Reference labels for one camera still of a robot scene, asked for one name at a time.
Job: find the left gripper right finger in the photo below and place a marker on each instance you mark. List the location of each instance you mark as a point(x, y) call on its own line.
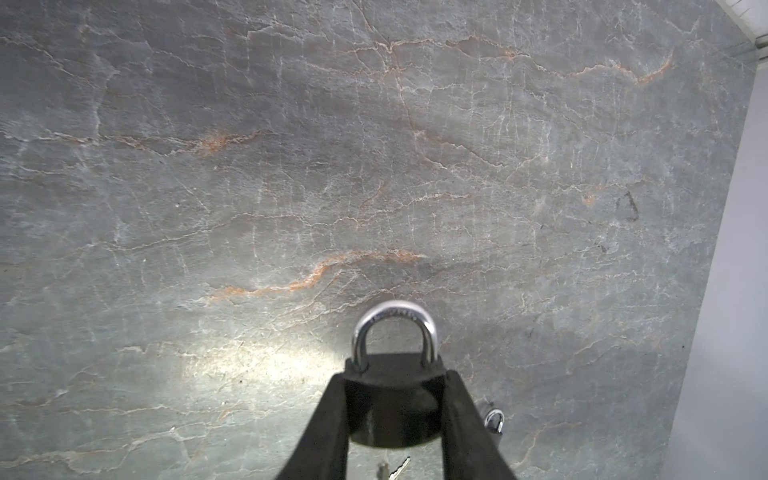
point(468, 450)

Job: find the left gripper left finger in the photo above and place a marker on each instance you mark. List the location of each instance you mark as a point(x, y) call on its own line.
point(322, 450)

